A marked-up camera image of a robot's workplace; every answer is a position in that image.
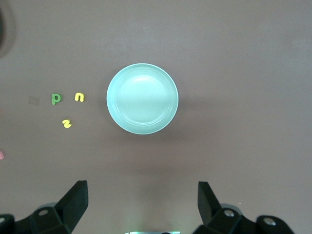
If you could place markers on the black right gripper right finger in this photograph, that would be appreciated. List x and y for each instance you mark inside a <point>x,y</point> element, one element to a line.
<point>212,212</point>

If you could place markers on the pink foam letter w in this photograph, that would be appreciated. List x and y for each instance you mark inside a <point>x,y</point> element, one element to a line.
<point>1,154</point>

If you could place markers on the yellow foam letter n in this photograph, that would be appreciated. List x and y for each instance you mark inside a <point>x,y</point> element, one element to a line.
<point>79,98</point>

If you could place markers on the green foam letter p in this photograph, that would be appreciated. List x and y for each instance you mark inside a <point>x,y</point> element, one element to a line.
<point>54,99</point>

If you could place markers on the green plate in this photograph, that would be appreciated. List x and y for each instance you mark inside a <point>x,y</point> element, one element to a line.
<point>142,98</point>

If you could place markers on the yellow foam letter z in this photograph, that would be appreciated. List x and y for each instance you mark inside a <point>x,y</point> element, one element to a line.
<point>66,123</point>

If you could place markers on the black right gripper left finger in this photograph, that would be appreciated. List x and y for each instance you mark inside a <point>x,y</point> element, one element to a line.
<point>65,212</point>

